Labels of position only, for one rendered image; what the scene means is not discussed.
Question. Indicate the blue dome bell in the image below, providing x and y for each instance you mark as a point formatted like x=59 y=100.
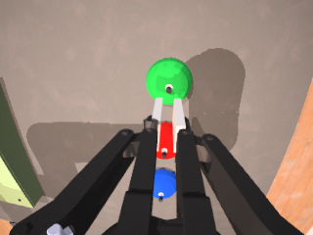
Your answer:
x=165 y=184

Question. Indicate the green dome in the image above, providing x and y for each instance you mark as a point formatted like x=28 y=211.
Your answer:
x=169 y=79

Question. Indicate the red dome bell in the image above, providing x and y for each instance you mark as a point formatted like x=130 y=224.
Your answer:
x=165 y=142

